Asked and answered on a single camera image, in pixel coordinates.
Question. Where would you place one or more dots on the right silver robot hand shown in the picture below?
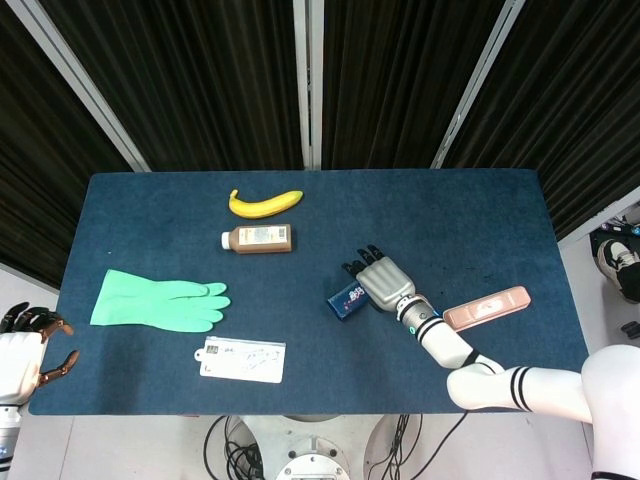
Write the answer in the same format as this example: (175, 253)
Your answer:
(385, 282)

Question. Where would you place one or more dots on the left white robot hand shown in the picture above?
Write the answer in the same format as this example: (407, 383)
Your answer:
(17, 360)

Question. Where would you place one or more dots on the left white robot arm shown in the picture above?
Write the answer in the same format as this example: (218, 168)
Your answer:
(7, 435)

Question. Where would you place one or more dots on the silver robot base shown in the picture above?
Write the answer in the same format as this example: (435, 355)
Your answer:
(310, 450)

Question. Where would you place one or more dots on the pink plastic case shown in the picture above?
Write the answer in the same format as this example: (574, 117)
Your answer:
(490, 307)

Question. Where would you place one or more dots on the blue felt table cover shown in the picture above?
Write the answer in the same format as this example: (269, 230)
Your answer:
(350, 210)

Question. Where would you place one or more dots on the brown drink bottle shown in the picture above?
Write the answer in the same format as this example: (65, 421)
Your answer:
(260, 240)

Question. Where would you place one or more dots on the yellow banana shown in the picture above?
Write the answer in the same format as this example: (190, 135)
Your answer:
(265, 207)

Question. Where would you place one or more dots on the green rubber glove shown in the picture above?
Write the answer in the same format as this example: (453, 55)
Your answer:
(150, 300)

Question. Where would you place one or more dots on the white zip pouch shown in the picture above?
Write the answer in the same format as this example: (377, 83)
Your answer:
(245, 362)

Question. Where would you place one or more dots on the dark pleated curtain panel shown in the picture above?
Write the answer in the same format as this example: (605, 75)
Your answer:
(200, 85)
(390, 85)
(575, 100)
(30, 175)

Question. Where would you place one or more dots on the black and white sneaker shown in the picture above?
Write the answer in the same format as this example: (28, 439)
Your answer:
(620, 265)

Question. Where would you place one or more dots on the small black floor object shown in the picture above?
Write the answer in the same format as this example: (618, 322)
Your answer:
(631, 331)

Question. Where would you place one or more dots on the white partition post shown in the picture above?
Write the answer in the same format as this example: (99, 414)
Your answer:
(85, 85)
(475, 85)
(308, 85)

